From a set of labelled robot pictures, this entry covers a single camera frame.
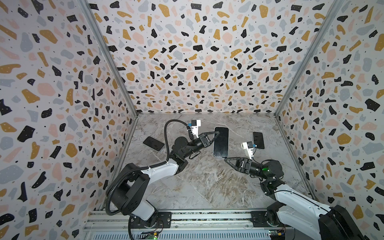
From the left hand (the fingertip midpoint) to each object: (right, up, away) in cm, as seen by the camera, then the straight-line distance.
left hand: (220, 133), depth 68 cm
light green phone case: (+4, -3, +4) cm, 7 cm away
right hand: (+2, -12, -3) cm, 13 cm away
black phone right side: (+32, -6, +37) cm, 49 cm away
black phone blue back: (+1, -5, +3) cm, 6 cm away
